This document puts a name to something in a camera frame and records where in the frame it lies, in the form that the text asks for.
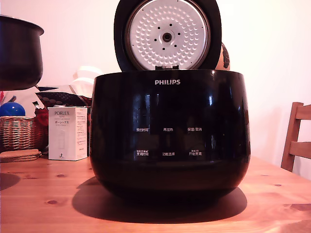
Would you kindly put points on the black cooking pot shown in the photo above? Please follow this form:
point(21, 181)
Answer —
point(19, 55)

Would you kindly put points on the black Philips rice cooker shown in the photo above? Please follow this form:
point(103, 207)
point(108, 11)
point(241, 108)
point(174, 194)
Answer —
point(170, 145)

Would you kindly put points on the rice cooker lid, silver plate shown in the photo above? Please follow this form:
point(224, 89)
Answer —
point(167, 36)

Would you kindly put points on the white plastic container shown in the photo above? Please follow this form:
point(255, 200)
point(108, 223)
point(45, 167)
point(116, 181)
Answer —
point(85, 77)

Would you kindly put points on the brown spotted round object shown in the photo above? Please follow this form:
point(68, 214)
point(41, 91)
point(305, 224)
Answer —
point(225, 57)

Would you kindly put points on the white Porlex box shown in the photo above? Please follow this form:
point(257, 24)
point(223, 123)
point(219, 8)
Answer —
point(65, 136)

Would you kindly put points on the black dotted fabric bag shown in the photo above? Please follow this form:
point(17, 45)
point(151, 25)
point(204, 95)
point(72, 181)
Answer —
point(60, 98)

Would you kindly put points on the red knitted cloth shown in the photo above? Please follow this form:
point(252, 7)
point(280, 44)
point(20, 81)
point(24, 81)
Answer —
point(41, 117)

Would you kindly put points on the woven wicker basket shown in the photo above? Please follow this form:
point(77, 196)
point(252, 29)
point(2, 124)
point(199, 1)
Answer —
point(19, 133)

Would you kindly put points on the cork coaster stack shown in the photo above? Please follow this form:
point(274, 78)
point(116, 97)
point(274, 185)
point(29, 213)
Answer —
point(19, 155)

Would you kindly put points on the wooden chair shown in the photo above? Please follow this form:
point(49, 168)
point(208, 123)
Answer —
point(295, 145)

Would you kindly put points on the blue ball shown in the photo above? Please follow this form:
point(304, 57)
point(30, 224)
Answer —
point(12, 109)

